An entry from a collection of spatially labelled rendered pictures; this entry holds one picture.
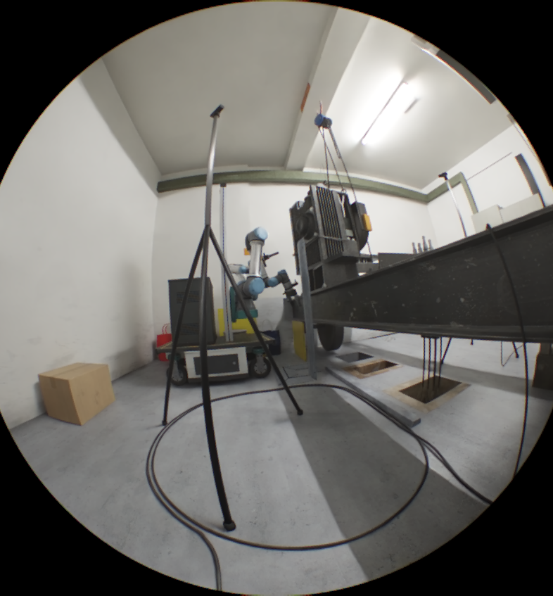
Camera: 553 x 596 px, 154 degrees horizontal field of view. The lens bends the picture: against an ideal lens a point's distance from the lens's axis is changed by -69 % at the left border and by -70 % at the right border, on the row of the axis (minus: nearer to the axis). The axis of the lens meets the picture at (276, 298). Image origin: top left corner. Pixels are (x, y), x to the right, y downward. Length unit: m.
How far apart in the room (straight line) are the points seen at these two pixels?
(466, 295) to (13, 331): 1.96
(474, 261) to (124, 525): 1.16
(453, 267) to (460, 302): 0.11
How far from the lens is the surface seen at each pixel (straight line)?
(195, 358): 1.55
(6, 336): 1.47
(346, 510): 0.64
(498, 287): 0.62
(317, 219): 1.75
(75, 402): 1.29
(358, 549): 0.58
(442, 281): 0.71
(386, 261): 0.90
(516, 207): 3.84
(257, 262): 1.52
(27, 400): 1.56
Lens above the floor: 0.53
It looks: 4 degrees up
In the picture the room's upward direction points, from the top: 5 degrees counter-clockwise
